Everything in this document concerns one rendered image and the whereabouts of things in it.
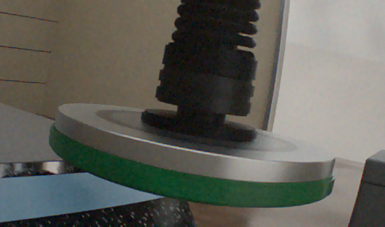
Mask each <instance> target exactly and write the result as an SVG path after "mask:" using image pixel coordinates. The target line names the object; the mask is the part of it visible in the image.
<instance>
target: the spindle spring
mask: <svg viewBox="0 0 385 227"><path fill-rule="evenodd" d="M180 1H181V4H180V5H179V6H178V7H177V13H178V14H179V15H180V17H179V18H176V19H175V22H174V25H175V27H176V28H177V31H175V32H173V33H172V38H171V39H172V41H175V42H176V43H189V40H190V39H194V40H204V41H212V42H217V43H225V44H231V45H237V46H240V47H248V48H255V47H256V43H257V41H256V40H255V39H253V38H251V37H249V36H246V35H256V33H258V31H259V29H258V27H257V26H255V25H254V24H251V23H249V22H257V21H259V20H260V15H259V13H258V12H256V11H254V10H257V9H261V6H262V4H261V1H260V0H219V1H226V2H236V3H240V4H243V5H244V7H242V6H235V5H230V4H225V3H217V2H198V1H197V0H180ZM195 12H203V13H219V14H225V15H231V16H235V17H242V20H238V19H233V18H228V17H217V16H208V15H194V14H195ZM192 26H201V27H211V28H225V29H230V30H234V31H237V32H240V33H242V34H245V35H238V34H233V33H227V32H215V31H208V30H197V29H192ZM237 52H238V53H242V54H246V55H248V56H250V57H255V56H254V53H252V52H251V51H247V50H239V49H237Z"/></svg>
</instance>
